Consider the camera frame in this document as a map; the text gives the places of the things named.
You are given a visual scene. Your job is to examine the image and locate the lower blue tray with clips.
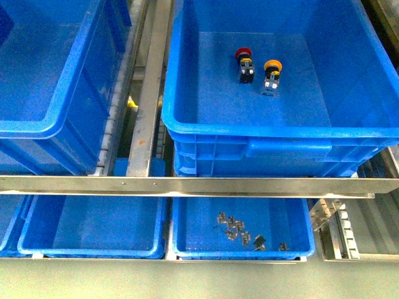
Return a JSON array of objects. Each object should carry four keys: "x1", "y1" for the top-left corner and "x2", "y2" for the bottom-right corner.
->
[{"x1": 172, "y1": 197, "x2": 315, "y2": 260}]

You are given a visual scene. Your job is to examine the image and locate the lower blue tray centre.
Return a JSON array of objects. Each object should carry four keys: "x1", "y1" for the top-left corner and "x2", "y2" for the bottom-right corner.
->
[{"x1": 17, "y1": 195, "x2": 166, "y2": 259}]

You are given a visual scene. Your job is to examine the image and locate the horizontal steel shelf rail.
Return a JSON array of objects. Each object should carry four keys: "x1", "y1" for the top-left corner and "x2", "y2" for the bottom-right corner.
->
[{"x1": 1, "y1": 176, "x2": 398, "y2": 199}]

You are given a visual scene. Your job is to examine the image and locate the vertical steel divider rail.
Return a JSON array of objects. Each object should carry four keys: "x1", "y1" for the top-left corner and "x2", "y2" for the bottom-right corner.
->
[{"x1": 126, "y1": 1, "x2": 172, "y2": 177}]

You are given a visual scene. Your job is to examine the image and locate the red mushroom push button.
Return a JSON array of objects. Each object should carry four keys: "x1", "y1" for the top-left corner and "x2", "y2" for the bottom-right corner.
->
[{"x1": 235, "y1": 47, "x2": 255, "y2": 83}]

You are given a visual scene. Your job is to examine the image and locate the lower blue tray left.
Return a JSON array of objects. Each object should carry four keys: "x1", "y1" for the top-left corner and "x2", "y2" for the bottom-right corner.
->
[{"x1": 0, "y1": 194, "x2": 34, "y2": 258}]

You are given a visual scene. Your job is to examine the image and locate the empty middle blue bin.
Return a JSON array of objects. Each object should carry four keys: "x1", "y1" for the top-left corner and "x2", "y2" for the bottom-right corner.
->
[{"x1": 1, "y1": 1, "x2": 132, "y2": 176}]

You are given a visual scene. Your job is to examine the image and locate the blue target bin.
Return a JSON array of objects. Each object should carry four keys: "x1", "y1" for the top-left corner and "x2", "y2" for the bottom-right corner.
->
[{"x1": 162, "y1": 1, "x2": 398, "y2": 177}]

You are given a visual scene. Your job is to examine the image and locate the pile of small metal clips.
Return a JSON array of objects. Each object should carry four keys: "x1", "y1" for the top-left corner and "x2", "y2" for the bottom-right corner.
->
[{"x1": 209, "y1": 211, "x2": 290, "y2": 254}]

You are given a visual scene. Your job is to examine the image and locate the yellow mushroom push button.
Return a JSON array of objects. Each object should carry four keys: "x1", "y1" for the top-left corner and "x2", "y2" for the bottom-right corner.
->
[{"x1": 261, "y1": 60, "x2": 282, "y2": 96}]

